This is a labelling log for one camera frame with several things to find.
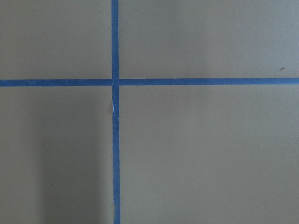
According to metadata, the blue tape strip crosswise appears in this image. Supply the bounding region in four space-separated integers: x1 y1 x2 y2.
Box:
0 78 299 87

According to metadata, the blue tape strip lengthwise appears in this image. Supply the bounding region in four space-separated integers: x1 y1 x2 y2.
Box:
111 0 121 224

